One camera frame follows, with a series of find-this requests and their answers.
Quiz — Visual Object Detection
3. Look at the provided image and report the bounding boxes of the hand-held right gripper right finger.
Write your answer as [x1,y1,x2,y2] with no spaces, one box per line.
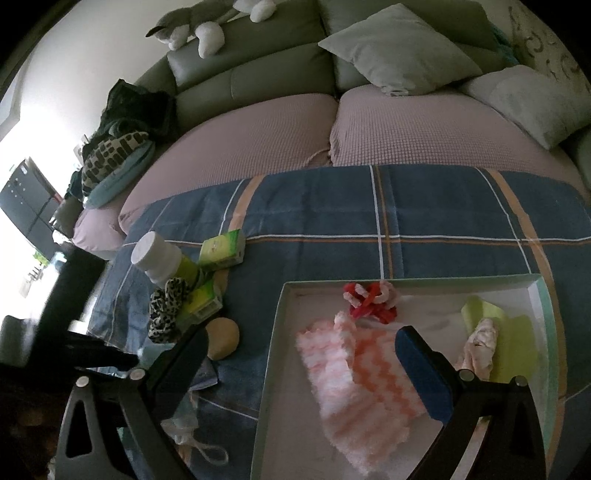
[394,325,548,480]

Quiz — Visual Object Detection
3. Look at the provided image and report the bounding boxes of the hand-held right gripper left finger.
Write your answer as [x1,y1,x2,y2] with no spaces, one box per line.
[54,318,211,480]

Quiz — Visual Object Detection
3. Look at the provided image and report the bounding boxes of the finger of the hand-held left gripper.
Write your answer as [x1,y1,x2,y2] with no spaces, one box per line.
[66,332,140,371]

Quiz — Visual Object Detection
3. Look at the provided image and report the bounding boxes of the leopard print scrunchie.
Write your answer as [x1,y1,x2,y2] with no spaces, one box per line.
[147,276,191,345]

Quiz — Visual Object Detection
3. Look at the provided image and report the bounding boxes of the green tissue packet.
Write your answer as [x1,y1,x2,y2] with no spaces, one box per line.
[182,279,223,322]
[198,229,247,271]

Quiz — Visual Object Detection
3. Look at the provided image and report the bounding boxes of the small floral cloth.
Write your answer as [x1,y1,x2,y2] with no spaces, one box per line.
[454,317,498,382]

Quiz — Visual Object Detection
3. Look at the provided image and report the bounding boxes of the pink fluffy cloth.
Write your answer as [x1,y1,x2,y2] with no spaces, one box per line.
[295,311,428,476]

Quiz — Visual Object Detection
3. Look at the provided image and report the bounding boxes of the red and white scrunchie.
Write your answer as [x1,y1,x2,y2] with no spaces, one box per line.
[342,280,399,325]

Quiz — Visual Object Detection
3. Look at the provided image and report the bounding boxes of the shallow white cardboard box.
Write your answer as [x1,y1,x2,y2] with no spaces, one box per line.
[249,273,562,480]

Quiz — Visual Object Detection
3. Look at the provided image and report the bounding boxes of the beige round puff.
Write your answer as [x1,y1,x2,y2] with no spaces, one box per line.
[204,317,241,361]

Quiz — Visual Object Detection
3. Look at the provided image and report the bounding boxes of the white face mask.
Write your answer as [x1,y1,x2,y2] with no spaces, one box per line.
[159,360,230,468]

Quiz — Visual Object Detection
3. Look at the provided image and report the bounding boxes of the pink sofa seat cushion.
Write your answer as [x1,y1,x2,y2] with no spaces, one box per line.
[329,83,591,191]
[119,95,341,232]
[73,207,126,254]

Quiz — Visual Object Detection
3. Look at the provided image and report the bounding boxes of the white-capped green bottle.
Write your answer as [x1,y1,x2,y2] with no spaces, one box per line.
[130,231,204,288]

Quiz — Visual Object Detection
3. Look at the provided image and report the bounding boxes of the black cabinet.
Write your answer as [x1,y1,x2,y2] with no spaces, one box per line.
[0,157,64,246]

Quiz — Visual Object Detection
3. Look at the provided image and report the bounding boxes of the blue plaid cloth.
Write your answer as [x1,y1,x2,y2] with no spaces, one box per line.
[88,165,591,480]

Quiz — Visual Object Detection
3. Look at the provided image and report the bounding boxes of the dark clothing pile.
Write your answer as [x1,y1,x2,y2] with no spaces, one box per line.
[103,78,179,140]

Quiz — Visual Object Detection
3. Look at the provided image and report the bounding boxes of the green sofa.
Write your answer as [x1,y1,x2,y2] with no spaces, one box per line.
[69,0,591,195]

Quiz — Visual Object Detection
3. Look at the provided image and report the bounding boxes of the light grey pillow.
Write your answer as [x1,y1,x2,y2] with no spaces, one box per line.
[462,65,591,151]

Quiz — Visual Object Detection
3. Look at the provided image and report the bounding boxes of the grey and white plush toy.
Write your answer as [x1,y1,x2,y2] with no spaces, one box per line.
[145,0,278,59]

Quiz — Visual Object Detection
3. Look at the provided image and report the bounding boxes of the grey-green pillow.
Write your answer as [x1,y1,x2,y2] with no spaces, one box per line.
[318,3,484,96]

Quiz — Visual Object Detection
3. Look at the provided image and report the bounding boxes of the small teal pillow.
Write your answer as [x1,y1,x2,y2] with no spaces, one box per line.
[488,22,519,66]

